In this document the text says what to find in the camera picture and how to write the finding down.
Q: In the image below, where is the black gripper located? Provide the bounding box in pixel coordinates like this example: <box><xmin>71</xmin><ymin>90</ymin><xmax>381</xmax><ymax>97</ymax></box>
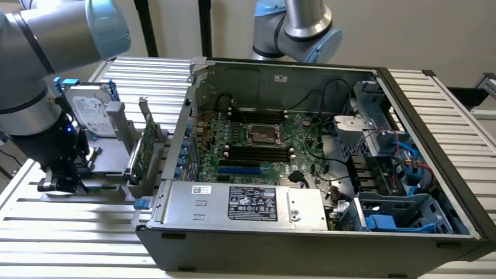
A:
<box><xmin>9</xmin><ymin>112</ymin><xmax>99</xmax><ymax>196</ymax></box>

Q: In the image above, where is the blue expansion slot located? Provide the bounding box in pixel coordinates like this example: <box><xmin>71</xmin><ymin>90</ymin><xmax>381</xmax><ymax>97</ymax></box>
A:
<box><xmin>216</xmin><ymin>166</ymin><xmax>263</xmax><ymax>176</ymax></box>

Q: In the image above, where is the long black expansion slot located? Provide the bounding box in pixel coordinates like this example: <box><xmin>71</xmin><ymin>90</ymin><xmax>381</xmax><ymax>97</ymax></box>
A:
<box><xmin>219</xmin><ymin>159</ymin><xmax>261</xmax><ymax>167</ymax></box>

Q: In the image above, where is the grey parts rack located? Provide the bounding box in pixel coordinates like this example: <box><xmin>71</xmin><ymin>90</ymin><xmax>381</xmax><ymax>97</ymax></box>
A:
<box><xmin>37</xmin><ymin>97</ymin><xmax>172</xmax><ymax>205</ymax></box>

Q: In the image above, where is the hard disk with blue caddy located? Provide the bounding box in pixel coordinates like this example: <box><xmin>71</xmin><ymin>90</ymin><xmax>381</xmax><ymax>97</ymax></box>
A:
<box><xmin>53</xmin><ymin>77</ymin><xmax>120</xmax><ymax>139</ymax></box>

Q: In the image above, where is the green graphics card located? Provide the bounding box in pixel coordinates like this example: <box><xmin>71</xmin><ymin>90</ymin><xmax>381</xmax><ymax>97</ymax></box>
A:
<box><xmin>125</xmin><ymin>97</ymin><xmax>164</xmax><ymax>186</ymax></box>

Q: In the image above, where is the green motherboard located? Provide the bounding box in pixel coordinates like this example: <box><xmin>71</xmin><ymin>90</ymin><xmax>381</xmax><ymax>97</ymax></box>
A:
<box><xmin>192</xmin><ymin>109</ymin><xmax>339</xmax><ymax>190</ymax></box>

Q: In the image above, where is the silver power supply unit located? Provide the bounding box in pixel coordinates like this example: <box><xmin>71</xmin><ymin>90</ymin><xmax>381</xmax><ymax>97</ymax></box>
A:
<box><xmin>153</xmin><ymin>181</ymin><xmax>331</xmax><ymax>232</ymax></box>

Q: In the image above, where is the thick black pole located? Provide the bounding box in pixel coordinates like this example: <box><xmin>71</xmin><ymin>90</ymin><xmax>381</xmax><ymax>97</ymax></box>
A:
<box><xmin>133</xmin><ymin>0</ymin><xmax>160</xmax><ymax>58</ymax></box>

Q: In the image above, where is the CPU socket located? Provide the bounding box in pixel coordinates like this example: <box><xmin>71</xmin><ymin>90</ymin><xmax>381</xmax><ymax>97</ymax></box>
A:
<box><xmin>241</xmin><ymin>123</ymin><xmax>284</xmax><ymax>146</ymax></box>

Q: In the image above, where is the thin black pole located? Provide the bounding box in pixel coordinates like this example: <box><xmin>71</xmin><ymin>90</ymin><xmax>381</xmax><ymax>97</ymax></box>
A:
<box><xmin>199</xmin><ymin>0</ymin><xmax>215</xmax><ymax>58</ymax></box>

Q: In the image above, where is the black open PC case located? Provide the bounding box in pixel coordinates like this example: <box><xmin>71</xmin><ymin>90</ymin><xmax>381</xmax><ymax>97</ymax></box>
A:
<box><xmin>131</xmin><ymin>56</ymin><xmax>496</xmax><ymax>273</ymax></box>

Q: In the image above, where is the grey metal drive cage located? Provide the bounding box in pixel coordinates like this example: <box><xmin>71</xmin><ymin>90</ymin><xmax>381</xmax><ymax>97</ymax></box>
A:
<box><xmin>332</xmin><ymin>80</ymin><xmax>412</xmax><ymax>158</ymax></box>

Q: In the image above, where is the disk bay with blue clip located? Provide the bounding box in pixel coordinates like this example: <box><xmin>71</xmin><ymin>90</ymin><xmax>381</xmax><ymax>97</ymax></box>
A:
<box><xmin>341</xmin><ymin>191</ymin><xmax>455</xmax><ymax>234</ymax></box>

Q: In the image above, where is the thin black floor cable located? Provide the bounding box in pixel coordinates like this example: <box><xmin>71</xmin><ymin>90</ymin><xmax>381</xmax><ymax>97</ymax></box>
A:
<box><xmin>0</xmin><ymin>149</ymin><xmax>25</xmax><ymax>178</ymax></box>

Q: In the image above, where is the short black looped cable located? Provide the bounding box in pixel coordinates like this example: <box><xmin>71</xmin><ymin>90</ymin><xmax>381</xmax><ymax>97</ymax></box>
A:
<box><xmin>216</xmin><ymin>92</ymin><xmax>235</xmax><ymax>113</ymax></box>

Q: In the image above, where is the long black looped cable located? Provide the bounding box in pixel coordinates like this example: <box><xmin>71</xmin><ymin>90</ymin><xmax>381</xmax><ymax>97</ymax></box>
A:
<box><xmin>288</xmin><ymin>78</ymin><xmax>355</xmax><ymax>113</ymax></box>

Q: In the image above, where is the blue wire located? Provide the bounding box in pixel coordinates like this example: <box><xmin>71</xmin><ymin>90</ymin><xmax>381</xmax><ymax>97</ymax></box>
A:
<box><xmin>389</xmin><ymin>138</ymin><xmax>437</xmax><ymax>196</ymax></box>

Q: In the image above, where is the red wire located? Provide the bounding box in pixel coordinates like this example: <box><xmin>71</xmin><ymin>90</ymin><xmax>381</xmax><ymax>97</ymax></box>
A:
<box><xmin>389</xmin><ymin>163</ymin><xmax>436</xmax><ymax>187</ymax></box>

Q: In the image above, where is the black box on rail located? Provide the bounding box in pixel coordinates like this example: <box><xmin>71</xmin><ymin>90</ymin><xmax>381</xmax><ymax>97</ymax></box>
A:
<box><xmin>445</xmin><ymin>86</ymin><xmax>491</xmax><ymax>108</ymax></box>

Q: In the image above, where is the aluminium profile rail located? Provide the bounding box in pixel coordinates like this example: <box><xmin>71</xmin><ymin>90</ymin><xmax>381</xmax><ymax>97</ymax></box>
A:
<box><xmin>469</xmin><ymin>72</ymin><xmax>496</xmax><ymax>120</ymax></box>

